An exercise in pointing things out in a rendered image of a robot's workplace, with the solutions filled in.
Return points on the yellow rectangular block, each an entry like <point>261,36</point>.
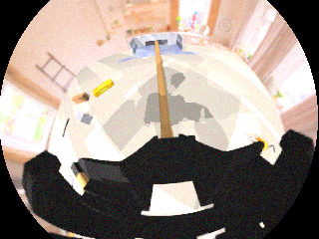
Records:
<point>104,87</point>

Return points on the long orange l-shaped rod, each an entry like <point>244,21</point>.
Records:
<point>82,177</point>

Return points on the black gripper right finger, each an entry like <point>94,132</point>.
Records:
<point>215,165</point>

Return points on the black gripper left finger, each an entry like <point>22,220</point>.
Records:
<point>134,173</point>

